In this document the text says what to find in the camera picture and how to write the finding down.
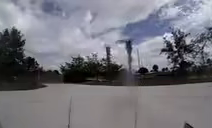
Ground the cluster of dark bushes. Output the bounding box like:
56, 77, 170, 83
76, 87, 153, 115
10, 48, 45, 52
59, 52, 124, 84

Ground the pale concrete pavement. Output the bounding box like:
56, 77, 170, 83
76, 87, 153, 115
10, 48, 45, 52
0, 81, 212, 128

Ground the dark grass strip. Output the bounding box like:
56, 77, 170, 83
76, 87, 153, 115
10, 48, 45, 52
0, 70, 212, 92

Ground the thin-branched dark tree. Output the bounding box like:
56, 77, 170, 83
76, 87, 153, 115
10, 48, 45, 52
159, 19, 212, 76

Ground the large dark tree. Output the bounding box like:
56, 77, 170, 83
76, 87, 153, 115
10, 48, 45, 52
0, 26, 42, 88

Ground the robot's own part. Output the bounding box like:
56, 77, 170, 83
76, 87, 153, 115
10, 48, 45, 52
183, 122, 194, 128

